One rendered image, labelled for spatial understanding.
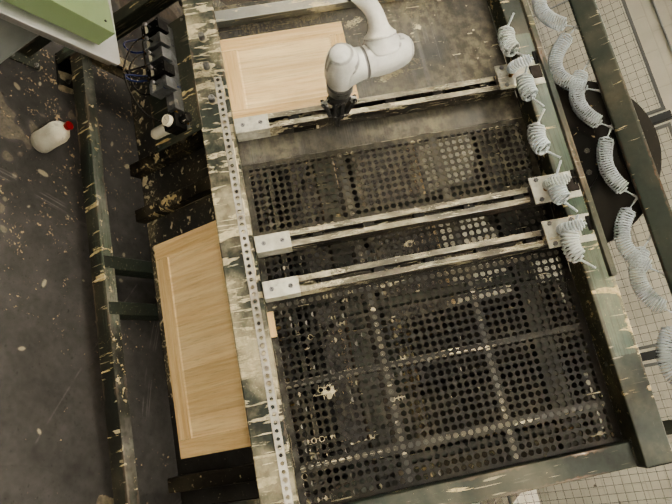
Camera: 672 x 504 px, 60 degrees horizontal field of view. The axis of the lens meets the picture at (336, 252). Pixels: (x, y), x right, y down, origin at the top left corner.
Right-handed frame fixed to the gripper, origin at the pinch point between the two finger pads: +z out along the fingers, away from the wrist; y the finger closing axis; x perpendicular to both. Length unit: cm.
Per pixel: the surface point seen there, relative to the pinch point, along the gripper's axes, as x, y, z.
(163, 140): 10, -66, 14
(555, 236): -59, 65, -2
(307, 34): 41.5, -3.6, 6.5
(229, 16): 53, -33, 4
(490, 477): -132, 24, 4
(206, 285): -43, -62, 40
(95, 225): -9, -103, 40
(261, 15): 52, -20, 5
